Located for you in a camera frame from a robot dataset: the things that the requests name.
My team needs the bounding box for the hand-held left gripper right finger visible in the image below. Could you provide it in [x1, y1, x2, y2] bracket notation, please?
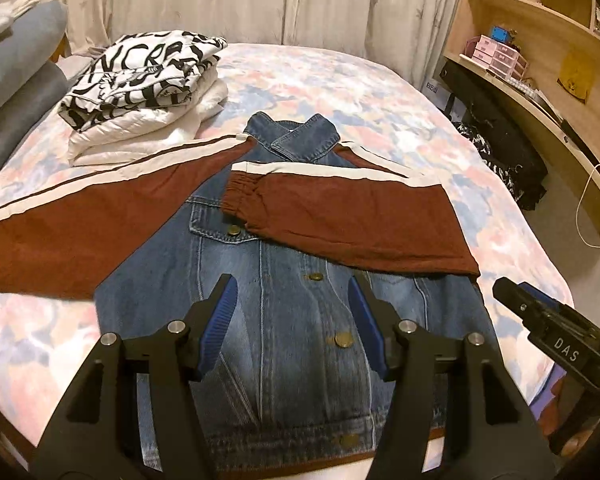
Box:
[347, 274, 556, 480]

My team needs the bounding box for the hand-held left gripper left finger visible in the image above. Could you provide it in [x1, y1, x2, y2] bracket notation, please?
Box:
[35, 274, 239, 480]

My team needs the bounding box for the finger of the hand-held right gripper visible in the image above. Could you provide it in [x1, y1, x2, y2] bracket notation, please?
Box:
[492, 277, 538, 333]
[520, 282, 600, 336]

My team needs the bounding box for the denim jacket with brown sleeves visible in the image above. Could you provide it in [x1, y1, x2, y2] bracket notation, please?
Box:
[0, 112, 496, 478]

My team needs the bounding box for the black and white patterned cloth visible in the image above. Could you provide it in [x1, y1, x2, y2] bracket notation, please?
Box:
[452, 120, 521, 196]

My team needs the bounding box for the black bag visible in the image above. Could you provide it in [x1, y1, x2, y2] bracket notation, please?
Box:
[440, 57, 548, 211]

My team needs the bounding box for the black flat device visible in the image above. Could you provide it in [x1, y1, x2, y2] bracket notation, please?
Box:
[535, 95, 600, 171]

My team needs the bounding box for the white puffy jacket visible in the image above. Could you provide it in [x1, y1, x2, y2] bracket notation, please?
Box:
[67, 77, 230, 168]

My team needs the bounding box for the white bumpy tray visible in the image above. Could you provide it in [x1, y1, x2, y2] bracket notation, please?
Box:
[500, 77, 538, 101]

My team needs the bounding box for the white printed box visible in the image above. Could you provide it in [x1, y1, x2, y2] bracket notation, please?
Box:
[422, 80, 448, 108]

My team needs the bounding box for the yellow paper sheet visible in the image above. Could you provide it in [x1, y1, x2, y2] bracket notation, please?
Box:
[557, 49, 597, 105]

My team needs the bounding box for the bed with pastel patterned sheet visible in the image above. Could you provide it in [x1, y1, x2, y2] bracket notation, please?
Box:
[0, 42, 576, 480]

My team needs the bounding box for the pink drawer organizer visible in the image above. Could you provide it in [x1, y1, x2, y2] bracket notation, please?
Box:
[464, 35, 531, 81]

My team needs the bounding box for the black and white printed garment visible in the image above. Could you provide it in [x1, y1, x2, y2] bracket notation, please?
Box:
[59, 30, 229, 133]

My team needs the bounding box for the wooden desk shelf unit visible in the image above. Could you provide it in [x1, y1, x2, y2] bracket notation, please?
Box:
[440, 0, 600, 248]

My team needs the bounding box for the grey pillow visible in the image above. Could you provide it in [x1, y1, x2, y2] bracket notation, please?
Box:
[0, 62, 71, 191]
[0, 0, 70, 126]

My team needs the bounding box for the beige curtain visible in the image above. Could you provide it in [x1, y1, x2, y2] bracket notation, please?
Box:
[55, 0, 473, 78]

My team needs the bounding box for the white fringed cloth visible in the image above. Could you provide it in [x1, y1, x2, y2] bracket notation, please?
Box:
[0, 0, 41, 53]

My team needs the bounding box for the white cable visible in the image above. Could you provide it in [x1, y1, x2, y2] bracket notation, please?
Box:
[577, 162, 600, 248]

